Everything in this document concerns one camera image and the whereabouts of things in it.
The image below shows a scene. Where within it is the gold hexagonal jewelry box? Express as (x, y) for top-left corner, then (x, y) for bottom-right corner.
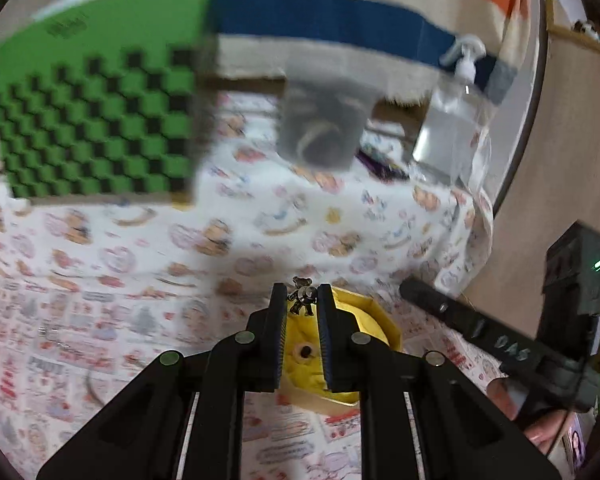
(279, 286), (404, 416)

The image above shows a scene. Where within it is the yellow cloth lining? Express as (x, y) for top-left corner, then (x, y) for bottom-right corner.
(281, 288), (389, 406)

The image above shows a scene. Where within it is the striped Paris towel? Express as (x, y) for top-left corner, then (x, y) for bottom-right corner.
(0, 0), (531, 187)

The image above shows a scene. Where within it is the baby bear print cloth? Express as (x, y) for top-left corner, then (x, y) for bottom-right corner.
(0, 93), (493, 301)

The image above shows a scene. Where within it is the translucent plastic cup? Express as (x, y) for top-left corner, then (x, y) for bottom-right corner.
(276, 54), (384, 171)

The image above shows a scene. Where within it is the person's right hand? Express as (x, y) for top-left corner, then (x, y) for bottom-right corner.
(486, 378), (584, 458)

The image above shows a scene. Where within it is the clear spray bottle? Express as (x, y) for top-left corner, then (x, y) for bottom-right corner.
(412, 35), (486, 188)

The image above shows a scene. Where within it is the silver chain necklace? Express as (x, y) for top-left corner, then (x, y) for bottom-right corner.
(36, 326), (112, 361)

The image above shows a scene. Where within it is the purple pen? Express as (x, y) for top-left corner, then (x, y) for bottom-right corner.
(356, 145), (410, 183)

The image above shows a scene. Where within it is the print pattern cloth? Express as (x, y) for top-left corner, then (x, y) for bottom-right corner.
(0, 268), (522, 480)

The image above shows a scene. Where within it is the green black checkered box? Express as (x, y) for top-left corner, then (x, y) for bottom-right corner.
(0, 0), (209, 198)

